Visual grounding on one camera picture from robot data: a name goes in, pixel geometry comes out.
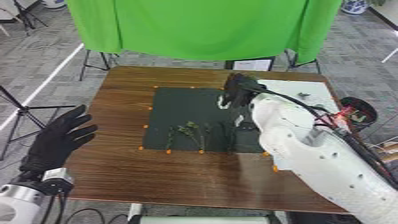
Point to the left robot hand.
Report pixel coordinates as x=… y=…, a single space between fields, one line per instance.
x=54 y=140

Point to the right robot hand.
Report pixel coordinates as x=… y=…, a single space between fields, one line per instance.
x=239 y=87

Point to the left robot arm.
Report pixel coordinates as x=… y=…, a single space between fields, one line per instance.
x=24 y=200

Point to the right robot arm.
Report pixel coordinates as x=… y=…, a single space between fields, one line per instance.
x=320 y=156

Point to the white sign board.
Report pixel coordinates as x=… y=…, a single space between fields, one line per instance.
x=251 y=64

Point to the black tripod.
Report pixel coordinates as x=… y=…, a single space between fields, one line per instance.
x=24 y=113

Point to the dark mat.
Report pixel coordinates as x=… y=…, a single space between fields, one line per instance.
x=184 y=116

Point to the green sprig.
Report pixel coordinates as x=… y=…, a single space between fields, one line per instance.
x=171 y=137
x=193 y=131

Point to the black round bin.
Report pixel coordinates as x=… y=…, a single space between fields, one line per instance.
x=360 y=113

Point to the blue and white vase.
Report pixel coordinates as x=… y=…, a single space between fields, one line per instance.
x=354 y=6
x=54 y=3

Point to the pale grey bar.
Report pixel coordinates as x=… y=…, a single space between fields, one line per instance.
x=205 y=220

